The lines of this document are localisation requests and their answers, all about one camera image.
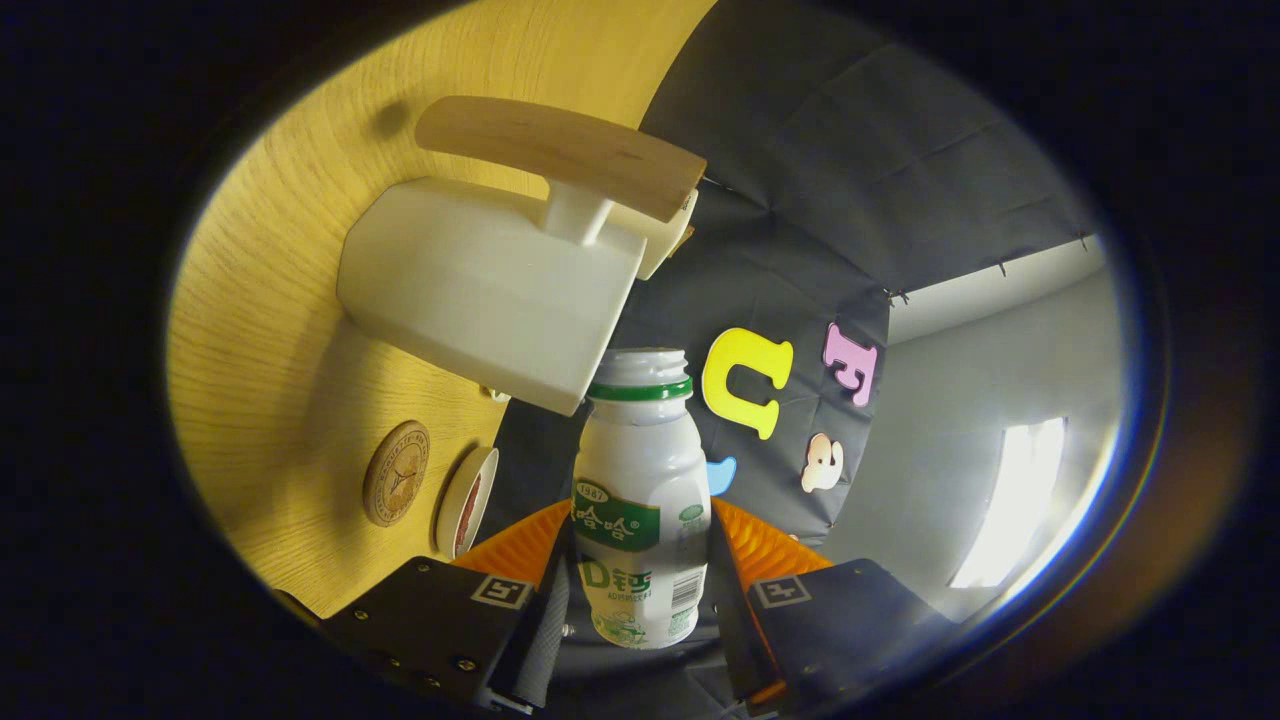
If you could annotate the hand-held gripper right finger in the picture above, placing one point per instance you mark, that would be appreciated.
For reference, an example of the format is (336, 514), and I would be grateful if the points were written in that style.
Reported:
(850, 620)

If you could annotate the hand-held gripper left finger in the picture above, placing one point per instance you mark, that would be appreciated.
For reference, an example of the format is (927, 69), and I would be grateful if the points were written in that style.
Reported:
(430, 620)

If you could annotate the round brown wooden coaster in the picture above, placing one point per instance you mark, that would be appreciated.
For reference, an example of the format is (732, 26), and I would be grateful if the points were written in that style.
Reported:
(396, 474)

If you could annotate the white juice bottle green label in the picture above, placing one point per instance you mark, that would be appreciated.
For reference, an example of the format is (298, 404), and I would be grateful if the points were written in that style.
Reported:
(640, 470)

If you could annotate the white round plate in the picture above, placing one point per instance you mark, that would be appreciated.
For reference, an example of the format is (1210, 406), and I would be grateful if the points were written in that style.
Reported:
(450, 520)

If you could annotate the red meat strip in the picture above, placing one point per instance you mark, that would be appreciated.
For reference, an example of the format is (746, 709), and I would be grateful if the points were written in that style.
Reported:
(468, 510)

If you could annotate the wooden table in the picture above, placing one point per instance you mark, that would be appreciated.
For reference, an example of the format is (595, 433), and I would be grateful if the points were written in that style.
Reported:
(280, 250)

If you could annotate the bread slice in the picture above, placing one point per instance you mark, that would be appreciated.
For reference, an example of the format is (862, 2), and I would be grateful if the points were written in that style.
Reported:
(684, 242)

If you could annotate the cream toaster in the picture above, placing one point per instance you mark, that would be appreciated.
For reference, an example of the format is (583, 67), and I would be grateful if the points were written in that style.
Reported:
(668, 225)

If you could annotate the black backdrop cloth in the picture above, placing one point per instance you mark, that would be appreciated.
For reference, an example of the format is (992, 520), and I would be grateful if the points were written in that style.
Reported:
(850, 150)

